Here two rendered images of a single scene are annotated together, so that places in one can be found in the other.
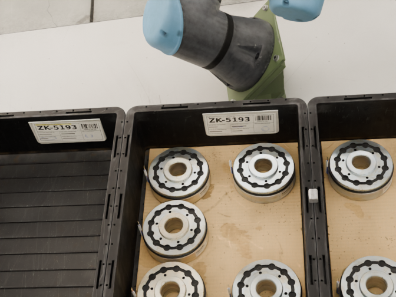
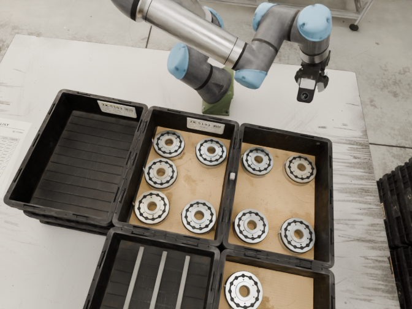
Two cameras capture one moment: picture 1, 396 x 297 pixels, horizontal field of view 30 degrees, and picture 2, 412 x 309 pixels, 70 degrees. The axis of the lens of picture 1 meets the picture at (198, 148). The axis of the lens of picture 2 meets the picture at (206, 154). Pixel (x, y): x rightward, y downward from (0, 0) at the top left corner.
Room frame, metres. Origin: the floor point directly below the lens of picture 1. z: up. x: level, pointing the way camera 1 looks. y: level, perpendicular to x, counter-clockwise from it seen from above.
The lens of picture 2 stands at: (0.26, -0.02, 1.73)
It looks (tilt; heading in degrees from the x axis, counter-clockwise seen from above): 63 degrees down; 351
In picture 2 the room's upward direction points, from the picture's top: 8 degrees clockwise
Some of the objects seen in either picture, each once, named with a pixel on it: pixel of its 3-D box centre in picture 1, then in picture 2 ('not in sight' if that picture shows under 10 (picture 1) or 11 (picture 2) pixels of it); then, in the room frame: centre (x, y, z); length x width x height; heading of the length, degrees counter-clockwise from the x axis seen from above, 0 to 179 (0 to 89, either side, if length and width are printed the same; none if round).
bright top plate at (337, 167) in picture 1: (360, 164); (257, 160); (0.67, -0.25, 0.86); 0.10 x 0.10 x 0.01
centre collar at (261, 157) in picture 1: (263, 166); (211, 150); (0.71, -0.10, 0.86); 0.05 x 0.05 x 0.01
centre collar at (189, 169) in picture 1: (177, 170); (168, 142); (0.73, 0.04, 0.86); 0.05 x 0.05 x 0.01
